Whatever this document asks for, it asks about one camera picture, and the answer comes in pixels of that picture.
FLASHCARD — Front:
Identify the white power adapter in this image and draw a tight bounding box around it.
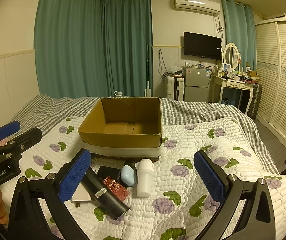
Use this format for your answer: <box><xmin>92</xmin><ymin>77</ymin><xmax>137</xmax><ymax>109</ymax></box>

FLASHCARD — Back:
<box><xmin>71</xmin><ymin>183</ymin><xmax>92</xmax><ymax>207</ymax></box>

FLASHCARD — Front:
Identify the black cylindrical tube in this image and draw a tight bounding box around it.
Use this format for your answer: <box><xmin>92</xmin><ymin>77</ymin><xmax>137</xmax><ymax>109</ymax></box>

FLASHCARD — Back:
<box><xmin>81</xmin><ymin>167</ymin><xmax>129</xmax><ymax>219</ymax></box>

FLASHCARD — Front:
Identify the black square box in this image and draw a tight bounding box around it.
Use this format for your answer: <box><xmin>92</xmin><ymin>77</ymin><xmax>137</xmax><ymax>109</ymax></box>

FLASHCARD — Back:
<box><xmin>97</xmin><ymin>166</ymin><xmax>121</xmax><ymax>181</ymax></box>

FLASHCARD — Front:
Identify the white floral quilt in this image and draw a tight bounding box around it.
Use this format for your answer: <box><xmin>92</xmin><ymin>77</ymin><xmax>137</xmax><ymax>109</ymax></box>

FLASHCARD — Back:
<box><xmin>0</xmin><ymin>117</ymin><xmax>286</xmax><ymax>239</ymax></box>

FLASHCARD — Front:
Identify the light blue oval case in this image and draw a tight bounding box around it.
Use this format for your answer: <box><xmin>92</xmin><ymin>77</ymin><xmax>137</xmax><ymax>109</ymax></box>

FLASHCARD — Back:
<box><xmin>120</xmin><ymin>165</ymin><xmax>136</xmax><ymax>187</ymax></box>

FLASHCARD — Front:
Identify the dark patterned suitcase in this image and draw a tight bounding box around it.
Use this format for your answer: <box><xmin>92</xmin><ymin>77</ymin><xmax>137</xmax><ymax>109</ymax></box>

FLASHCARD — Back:
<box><xmin>246</xmin><ymin>84</ymin><xmax>263</xmax><ymax>119</ymax></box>

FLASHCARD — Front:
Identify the open cardboard box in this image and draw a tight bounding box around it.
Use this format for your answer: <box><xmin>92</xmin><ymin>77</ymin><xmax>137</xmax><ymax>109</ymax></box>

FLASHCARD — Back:
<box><xmin>78</xmin><ymin>97</ymin><xmax>163</xmax><ymax>160</ymax></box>

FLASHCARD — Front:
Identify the large green curtain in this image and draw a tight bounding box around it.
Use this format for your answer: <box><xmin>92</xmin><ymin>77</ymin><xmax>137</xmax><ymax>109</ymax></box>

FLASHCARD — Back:
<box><xmin>34</xmin><ymin>0</ymin><xmax>153</xmax><ymax>99</ymax></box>

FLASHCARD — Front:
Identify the white mop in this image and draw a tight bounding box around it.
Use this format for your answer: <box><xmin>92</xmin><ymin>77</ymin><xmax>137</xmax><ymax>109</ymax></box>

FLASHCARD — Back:
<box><xmin>145</xmin><ymin>44</ymin><xmax>151</xmax><ymax>98</ymax></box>

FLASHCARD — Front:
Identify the white dressing table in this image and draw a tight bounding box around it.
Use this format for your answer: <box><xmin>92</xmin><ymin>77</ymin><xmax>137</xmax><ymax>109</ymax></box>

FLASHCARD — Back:
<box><xmin>209</xmin><ymin>75</ymin><xmax>254</xmax><ymax>115</ymax></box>

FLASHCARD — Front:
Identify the silver mini fridge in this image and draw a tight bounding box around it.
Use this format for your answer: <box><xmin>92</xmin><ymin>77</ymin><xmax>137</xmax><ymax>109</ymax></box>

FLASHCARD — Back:
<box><xmin>184</xmin><ymin>67</ymin><xmax>211</xmax><ymax>102</ymax></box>

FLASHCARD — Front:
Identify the oval white vanity mirror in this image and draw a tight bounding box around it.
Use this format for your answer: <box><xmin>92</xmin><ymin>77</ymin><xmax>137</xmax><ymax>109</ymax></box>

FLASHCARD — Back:
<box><xmin>222</xmin><ymin>42</ymin><xmax>241</xmax><ymax>70</ymax></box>

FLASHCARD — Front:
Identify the green window curtain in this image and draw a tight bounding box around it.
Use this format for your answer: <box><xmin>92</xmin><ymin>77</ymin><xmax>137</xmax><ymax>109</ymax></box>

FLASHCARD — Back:
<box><xmin>221</xmin><ymin>0</ymin><xmax>257</xmax><ymax>69</ymax></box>

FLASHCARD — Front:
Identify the white air conditioner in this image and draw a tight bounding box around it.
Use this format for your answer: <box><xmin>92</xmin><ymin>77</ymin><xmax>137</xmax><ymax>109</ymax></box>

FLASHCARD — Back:
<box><xmin>174</xmin><ymin>0</ymin><xmax>221</xmax><ymax>16</ymax></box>

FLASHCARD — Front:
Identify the black wall television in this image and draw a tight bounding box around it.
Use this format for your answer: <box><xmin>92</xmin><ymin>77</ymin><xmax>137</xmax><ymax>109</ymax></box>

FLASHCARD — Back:
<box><xmin>183</xmin><ymin>32</ymin><xmax>222</xmax><ymax>60</ymax></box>

